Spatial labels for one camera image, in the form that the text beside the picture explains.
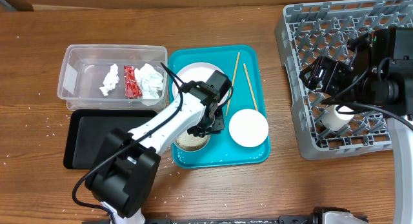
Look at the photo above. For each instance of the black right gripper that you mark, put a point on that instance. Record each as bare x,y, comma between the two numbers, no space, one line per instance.
316,68

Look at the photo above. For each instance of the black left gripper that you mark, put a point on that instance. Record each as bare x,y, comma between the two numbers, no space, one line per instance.
219,125

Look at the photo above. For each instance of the grey bowl of rice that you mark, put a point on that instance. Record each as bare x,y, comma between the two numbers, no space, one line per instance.
191,143

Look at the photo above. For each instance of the white shallow bowl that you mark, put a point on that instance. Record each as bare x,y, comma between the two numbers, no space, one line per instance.
248,128

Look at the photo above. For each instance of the white cup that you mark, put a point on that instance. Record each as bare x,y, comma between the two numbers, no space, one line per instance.
335,120

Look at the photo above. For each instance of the red snack wrapper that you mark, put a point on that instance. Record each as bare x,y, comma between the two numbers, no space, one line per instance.
132,89

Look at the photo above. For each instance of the small white napkin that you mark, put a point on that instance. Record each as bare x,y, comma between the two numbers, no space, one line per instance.
110,81

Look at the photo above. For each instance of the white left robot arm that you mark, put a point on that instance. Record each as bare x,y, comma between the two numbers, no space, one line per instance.
125,167

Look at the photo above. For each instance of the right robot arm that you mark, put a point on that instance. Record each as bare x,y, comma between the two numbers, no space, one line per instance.
378,78

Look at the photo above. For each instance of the grey dishwasher rack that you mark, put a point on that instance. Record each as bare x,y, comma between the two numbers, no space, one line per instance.
309,30

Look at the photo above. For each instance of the teal serving tray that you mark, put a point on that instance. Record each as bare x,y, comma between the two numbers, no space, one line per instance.
222,150

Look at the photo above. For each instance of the white round plate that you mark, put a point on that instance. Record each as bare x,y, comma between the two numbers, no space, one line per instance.
197,72

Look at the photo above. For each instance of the black plastic tray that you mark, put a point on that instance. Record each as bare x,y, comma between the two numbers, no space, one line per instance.
89,127

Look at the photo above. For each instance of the clear plastic bin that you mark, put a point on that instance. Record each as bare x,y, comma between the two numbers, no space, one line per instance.
84,68

